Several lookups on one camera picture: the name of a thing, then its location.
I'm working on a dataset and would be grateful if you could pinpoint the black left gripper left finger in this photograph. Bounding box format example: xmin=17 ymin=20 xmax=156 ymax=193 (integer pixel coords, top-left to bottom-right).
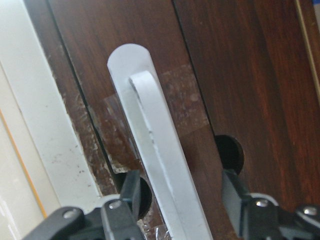
xmin=25 ymin=170 xmax=145 ymax=240

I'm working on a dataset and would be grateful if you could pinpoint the white drawer handle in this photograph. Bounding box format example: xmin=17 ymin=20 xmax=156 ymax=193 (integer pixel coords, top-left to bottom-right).
xmin=107 ymin=43 xmax=213 ymax=240

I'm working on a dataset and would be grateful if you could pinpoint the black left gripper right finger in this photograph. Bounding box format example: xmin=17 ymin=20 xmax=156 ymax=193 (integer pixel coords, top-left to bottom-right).
xmin=222 ymin=169 xmax=320 ymax=240

